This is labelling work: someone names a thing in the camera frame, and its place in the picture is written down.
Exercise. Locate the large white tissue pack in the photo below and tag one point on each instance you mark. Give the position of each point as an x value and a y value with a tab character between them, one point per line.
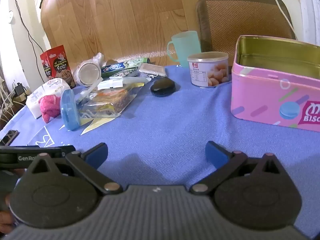
47	87

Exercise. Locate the pink fluffy cloth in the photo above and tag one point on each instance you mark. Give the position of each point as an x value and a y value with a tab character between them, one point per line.
50	108

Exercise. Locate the black oval case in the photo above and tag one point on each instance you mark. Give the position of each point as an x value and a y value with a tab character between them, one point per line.
162	87

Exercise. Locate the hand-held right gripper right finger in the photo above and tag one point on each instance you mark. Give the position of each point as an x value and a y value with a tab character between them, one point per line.
216	155

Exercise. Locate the teal plastic cup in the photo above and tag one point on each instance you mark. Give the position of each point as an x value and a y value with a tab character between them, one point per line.
186	47

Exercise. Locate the gold metal tin box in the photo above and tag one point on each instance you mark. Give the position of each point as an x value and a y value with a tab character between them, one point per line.
262	100

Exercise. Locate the wood-pattern board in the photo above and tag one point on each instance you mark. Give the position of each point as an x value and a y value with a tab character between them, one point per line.
120	17

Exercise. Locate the white wall hook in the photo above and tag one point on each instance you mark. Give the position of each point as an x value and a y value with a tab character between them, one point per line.
10	17

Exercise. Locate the green toothpaste box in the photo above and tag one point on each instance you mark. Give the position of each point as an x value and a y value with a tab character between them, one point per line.
117	67

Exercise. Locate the person's left hand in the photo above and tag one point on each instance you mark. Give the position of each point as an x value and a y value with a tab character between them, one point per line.
6	222

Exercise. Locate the black charger plug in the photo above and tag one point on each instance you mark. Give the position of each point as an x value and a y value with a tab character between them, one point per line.
20	90

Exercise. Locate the paper cup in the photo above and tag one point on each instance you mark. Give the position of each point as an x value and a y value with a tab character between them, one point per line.
200	72

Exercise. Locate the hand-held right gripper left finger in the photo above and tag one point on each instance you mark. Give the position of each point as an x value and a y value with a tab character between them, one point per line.
97	153

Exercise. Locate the green-white small tissue packet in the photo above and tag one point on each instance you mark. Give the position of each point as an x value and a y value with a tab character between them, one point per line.
125	74

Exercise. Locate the brown clear pouch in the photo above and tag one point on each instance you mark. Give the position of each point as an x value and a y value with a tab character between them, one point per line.
152	69

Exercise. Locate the white window frame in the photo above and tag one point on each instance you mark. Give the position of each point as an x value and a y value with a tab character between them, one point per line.
308	10

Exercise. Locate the white flat packet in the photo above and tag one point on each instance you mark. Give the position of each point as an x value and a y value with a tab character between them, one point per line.
112	83

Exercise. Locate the red snack box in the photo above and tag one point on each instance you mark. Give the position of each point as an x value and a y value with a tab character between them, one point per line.
58	65

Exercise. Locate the orange scrub pad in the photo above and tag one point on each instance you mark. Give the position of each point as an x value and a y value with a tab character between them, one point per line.
110	100

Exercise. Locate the plastic-wrapped round jar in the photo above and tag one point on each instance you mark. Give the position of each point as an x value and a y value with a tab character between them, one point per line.
87	73

